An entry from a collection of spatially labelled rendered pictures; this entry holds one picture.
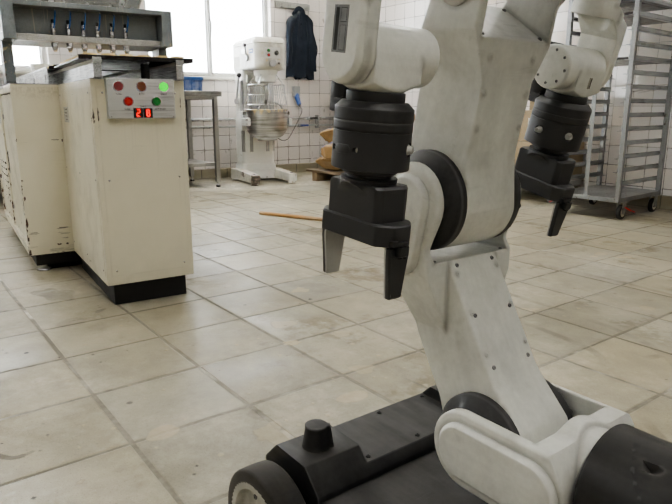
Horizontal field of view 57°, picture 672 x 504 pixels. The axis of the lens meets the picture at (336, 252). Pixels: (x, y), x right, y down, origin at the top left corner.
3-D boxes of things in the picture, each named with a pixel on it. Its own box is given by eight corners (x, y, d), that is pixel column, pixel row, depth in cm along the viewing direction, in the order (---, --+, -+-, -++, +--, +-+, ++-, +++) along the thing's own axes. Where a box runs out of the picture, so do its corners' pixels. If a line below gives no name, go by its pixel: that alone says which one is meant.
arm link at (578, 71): (597, 128, 98) (623, 54, 94) (558, 127, 92) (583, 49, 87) (540, 110, 106) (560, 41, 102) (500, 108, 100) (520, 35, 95)
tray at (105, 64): (193, 62, 228) (193, 58, 228) (78, 58, 208) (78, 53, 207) (149, 70, 278) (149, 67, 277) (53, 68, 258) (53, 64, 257)
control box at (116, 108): (106, 118, 219) (103, 78, 216) (173, 118, 231) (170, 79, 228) (109, 118, 216) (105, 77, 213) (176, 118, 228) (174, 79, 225)
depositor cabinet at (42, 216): (6, 228, 384) (-11, 90, 365) (123, 218, 421) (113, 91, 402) (31, 274, 279) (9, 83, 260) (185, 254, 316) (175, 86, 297)
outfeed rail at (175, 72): (76, 91, 391) (75, 80, 389) (81, 91, 392) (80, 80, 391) (177, 79, 225) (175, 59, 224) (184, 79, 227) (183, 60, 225)
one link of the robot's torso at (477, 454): (636, 496, 85) (647, 409, 82) (550, 558, 73) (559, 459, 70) (513, 434, 101) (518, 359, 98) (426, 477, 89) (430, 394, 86)
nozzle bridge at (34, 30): (1, 85, 287) (-8, 7, 279) (156, 87, 324) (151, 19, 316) (8, 82, 260) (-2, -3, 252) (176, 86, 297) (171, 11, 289)
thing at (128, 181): (75, 268, 289) (55, 70, 269) (148, 259, 307) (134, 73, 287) (108, 308, 232) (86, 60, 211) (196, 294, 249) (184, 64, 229)
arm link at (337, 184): (433, 242, 70) (446, 136, 67) (372, 253, 64) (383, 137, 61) (359, 218, 79) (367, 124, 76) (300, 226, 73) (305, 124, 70)
